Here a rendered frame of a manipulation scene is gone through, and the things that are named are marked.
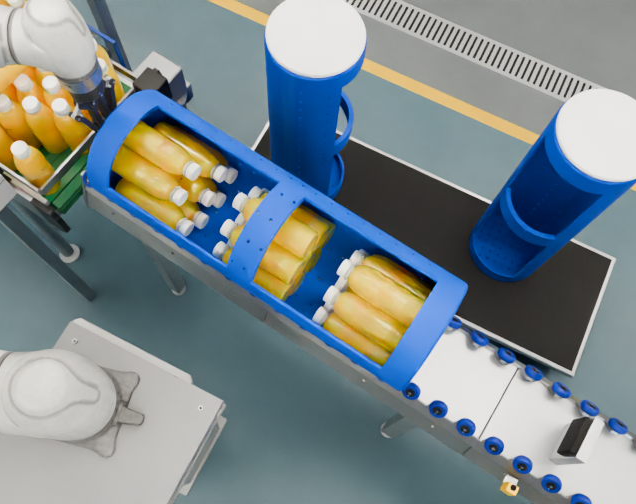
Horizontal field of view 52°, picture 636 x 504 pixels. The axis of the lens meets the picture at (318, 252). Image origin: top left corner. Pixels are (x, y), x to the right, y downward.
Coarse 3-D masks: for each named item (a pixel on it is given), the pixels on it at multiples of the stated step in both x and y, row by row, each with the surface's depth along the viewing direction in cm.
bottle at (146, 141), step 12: (132, 132) 149; (144, 132) 149; (156, 132) 150; (132, 144) 149; (144, 144) 148; (156, 144) 148; (168, 144) 148; (144, 156) 150; (156, 156) 148; (168, 156) 147; (180, 156) 148; (168, 168) 148; (180, 168) 148
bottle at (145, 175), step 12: (120, 156) 151; (132, 156) 151; (120, 168) 151; (132, 168) 150; (144, 168) 150; (156, 168) 151; (132, 180) 152; (144, 180) 150; (156, 180) 149; (168, 180) 150; (156, 192) 150; (168, 192) 150
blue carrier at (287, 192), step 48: (144, 96) 149; (96, 144) 145; (240, 144) 150; (240, 192) 167; (288, 192) 142; (192, 240) 161; (240, 240) 139; (336, 240) 162; (384, 240) 141; (432, 336) 131
